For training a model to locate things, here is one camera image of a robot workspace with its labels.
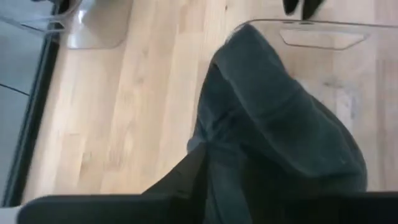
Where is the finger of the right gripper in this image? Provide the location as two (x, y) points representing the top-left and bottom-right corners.
(302, 0), (326, 20)
(282, 0), (300, 16)

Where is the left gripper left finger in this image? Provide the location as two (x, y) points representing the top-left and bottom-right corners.
(17, 142), (209, 224)

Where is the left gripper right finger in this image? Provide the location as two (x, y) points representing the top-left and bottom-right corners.
(247, 167), (398, 224)

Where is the dark charcoal baseball cap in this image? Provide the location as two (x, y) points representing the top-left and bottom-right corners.
(186, 24), (368, 224)

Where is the clear plastic tray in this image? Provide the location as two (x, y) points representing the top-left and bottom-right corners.
(229, 17), (398, 191)
(0, 0), (133, 50)

